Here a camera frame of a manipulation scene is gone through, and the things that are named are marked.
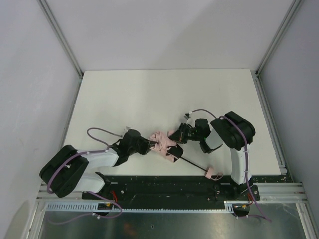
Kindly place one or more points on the aluminium corner post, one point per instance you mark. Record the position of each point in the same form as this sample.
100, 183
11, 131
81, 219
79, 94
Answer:
281, 31
48, 13

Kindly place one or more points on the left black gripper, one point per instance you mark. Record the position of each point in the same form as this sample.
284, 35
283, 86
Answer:
145, 145

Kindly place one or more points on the pink folding umbrella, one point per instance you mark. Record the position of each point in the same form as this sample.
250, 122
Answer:
172, 152

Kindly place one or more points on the grey cable duct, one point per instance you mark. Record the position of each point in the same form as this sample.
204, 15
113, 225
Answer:
226, 207

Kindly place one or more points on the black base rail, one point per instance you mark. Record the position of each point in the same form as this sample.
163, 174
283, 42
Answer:
174, 192

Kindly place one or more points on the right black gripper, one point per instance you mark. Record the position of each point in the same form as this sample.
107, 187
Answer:
179, 133

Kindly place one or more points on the right aluminium corner post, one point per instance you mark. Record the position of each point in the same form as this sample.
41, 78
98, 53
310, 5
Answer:
281, 31

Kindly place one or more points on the left aluminium corner post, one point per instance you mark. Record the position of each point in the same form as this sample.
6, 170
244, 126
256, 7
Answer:
48, 13

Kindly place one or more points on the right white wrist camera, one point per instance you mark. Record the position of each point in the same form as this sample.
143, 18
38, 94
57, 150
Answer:
189, 119

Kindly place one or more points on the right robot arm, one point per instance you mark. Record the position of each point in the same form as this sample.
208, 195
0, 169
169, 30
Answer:
231, 130

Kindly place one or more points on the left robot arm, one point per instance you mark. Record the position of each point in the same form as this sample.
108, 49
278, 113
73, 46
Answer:
72, 170

